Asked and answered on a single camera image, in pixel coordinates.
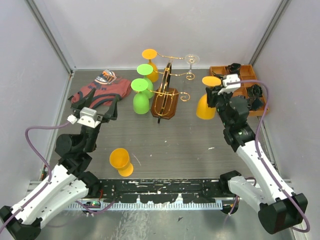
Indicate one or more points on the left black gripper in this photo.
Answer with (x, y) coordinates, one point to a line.
(112, 113)

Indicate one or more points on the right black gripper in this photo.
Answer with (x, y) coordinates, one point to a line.
(212, 95)

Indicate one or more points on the green goblet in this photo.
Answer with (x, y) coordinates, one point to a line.
(141, 104)
(145, 70)

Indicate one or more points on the clear wine glass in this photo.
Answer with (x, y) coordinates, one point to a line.
(191, 59)

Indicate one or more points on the gold wine glass rack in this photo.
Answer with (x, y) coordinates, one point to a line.
(165, 100)

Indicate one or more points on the green goblet front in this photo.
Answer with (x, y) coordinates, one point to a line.
(145, 70)

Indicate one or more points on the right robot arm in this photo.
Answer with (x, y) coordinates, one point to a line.
(277, 206)

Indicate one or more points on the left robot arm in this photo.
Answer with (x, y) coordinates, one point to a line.
(69, 180)

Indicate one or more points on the red cloth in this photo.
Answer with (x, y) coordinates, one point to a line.
(108, 86)

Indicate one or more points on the black rolled item in tray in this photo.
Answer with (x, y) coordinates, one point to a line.
(254, 91)

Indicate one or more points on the wooden compartment tray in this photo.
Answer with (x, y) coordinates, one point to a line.
(257, 105)

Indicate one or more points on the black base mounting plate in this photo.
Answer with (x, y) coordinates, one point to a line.
(159, 191)

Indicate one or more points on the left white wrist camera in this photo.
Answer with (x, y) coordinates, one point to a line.
(86, 117)

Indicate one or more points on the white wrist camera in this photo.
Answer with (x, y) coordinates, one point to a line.
(230, 84)
(86, 117)

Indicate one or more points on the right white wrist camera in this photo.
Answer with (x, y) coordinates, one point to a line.
(230, 84)

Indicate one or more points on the grey cable duct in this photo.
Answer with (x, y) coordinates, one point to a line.
(178, 205)

